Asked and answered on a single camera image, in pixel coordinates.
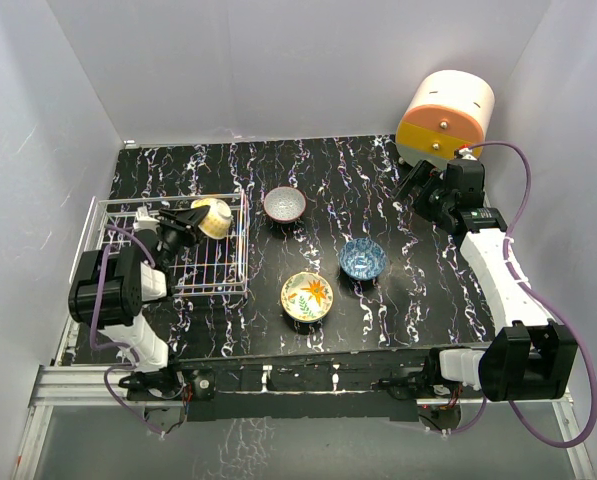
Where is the yellow teal patterned bowl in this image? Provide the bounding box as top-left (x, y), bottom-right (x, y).
top-left (191, 197), bottom-right (233, 240)

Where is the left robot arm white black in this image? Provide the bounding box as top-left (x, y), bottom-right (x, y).
top-left (68, 206), bottom-right (210, 399)

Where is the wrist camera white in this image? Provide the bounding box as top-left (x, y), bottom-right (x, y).
top-left (132, 206), bottom-right (159, 233)
top-left (454, 145), bottom-right (478, 161)

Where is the aluminium frame rail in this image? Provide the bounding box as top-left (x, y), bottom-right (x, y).
top-left (12, 164), bottom-right (597, 480)

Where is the white wire dish rack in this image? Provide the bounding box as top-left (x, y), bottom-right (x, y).
top-left (78, 192), bottom-right (249, 297)

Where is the grey bowl red rim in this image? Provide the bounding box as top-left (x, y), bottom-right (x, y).
top-left (263, 186), bottom-right (307, 223)

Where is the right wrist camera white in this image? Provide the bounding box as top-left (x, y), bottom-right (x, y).
top-left (454, 145), bottom-right (478, 161)

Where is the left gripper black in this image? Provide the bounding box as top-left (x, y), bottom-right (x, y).
top-left (157, 206), bottom-right (213, 270)

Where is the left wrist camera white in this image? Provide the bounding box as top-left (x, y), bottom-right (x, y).
top-left (132, 206), bottom-right (159, 233)

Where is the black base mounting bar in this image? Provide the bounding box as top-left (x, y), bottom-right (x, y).
top-left (118, 351), bottom-right (473, 430)

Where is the round pastel drawer cabinet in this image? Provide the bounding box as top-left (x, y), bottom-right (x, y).
top-left (395, 70), bottom-right (495, 168)

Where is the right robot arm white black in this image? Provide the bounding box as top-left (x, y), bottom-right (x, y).
top-left (396, 159), bottom-right (578, 402)

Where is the orange flower bowl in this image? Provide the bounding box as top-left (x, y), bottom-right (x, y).
top-left (280, 271), bottom-right (334, 324)

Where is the blue patterned bowl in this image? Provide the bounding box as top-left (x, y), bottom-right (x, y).
top-left (339, 238), bottom-right (387, 281)

